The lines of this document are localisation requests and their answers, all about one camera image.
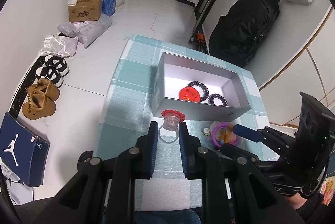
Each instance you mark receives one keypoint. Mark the teal checked tablecloth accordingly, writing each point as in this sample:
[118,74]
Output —
[130,82]

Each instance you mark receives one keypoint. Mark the black backpack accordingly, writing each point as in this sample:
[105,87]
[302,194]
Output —
[243,30]

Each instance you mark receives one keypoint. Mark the blue carton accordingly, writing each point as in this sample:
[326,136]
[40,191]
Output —
[109,1]

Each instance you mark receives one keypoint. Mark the grey plastic parcel bag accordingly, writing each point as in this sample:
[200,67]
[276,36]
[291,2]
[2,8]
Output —
[89,30]

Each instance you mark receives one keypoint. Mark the black metal rack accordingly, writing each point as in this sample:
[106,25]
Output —
[209,4]

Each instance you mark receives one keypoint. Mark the floral patterned cloth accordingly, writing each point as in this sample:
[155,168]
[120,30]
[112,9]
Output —
[329,190]

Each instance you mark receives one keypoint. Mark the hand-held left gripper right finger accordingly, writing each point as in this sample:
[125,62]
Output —
[183,150]

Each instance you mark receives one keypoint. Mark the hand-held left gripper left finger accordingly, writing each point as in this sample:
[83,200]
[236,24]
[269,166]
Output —
[152,150]

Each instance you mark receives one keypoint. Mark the navy blue shoe box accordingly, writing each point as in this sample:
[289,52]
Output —
[21,148]

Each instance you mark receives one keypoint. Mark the red round badge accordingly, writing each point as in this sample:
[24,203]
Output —
[189,95]

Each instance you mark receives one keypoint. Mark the small white charm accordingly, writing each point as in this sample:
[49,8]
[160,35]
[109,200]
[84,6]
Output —
[206,131]

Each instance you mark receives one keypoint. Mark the white cardboard box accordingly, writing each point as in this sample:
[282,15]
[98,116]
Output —
[199,111]

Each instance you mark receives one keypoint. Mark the small orange object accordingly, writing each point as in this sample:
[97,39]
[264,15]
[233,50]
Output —
[199,38]

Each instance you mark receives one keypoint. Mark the brown cardboard box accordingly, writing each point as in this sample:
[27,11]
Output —
[85,8]

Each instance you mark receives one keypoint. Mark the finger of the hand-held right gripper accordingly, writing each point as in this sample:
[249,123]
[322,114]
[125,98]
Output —
[247,132]
[243,152]

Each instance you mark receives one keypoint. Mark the person's right forearm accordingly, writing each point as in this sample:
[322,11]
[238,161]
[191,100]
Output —
[314,209]

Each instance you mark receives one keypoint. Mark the silver plastic parcel bag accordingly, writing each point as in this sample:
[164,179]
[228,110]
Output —
[59,46]

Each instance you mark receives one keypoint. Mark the black and white sneaker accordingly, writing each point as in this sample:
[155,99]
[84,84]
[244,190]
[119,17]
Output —
[56,64]
[49,76]

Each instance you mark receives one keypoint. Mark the brown boot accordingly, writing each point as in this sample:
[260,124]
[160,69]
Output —
[38,107]
[43,89]

